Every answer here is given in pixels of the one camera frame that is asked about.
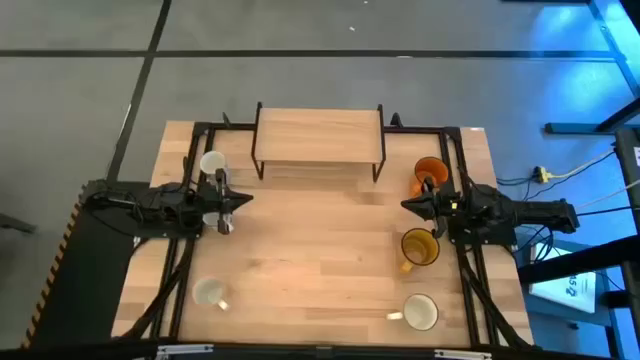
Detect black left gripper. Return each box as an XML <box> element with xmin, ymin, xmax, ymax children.
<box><xmin>197</xmin><ymin>168</ymin><xmax>254</xmax><ymax>236</ymax></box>

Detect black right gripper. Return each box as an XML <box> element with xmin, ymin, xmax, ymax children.
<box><xmin>401</xmin><ymin>176</ymin><xmax>462</xmax><ymax>239</ymax></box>

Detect orange mug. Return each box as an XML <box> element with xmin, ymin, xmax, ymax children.
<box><xmin>409</xmin><ymin>155</ymin><xmax>450</xmax><ymax>199</ymax></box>

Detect amber yellow mug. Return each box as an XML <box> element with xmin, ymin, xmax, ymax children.
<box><xmin>398</xmin><ymin>227</ymin><xmax>441</xmax><ymax>275</ymax></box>

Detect blue patterned mug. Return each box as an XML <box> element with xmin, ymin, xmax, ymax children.
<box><xmin>198</xmin><ymin>149</ymin><xmax>230</xmax><ymax>177</ymax></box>

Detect wooden shelf black metal legs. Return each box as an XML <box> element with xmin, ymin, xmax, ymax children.
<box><xmin>249</xmin><ymin>102</ymin><xmax>389</xmax><ymax>184</ymax></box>

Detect white box blue print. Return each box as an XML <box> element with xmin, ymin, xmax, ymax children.
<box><xmin>528</xmin><ymin>243</ymin><xmax>599</xmax><ymax>315</ymax></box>

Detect black platform hazard striped edge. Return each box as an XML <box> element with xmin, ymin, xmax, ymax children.
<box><xmin>19</xmin><ymin>179</ymin><xmax>151</xmax><ymax>351</ymax></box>

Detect black metal rig frame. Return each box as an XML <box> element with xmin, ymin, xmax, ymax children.
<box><xmin>112</xmin><ymin>112</ymin><xmax>539</xmax><ymax>351</ymax></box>

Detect white mug cream handle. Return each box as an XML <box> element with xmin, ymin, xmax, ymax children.
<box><xmin>385</xmin><ymin>292</ymin><xmax>440</xmax><ymax>332</ymax></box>
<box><xmin>191</xmin><ymin>277</ymin><xmax>231</xmax><ymax>312</ymax></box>

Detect pale yellow cable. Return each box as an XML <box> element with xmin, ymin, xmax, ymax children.
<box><xmin>547</xmin><ymin>148</ymin><xmax>617</xmax><ymax>180</ymax></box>

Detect silver metal bracket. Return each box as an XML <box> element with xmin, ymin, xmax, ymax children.
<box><xmin>157</xmin><ymin>343</ymin><xmax>201</xmax><ymax>359</ymax></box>
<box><xmin>433</xmin><ymin>349</ymin><xmax>494</xmax><ymax>360</ymax></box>

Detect black metal stand frame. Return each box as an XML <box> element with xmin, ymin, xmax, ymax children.
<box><xmin>517</xmin><ymin>124</ymin><xmax>640</xmax><ymax>360</ymax></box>

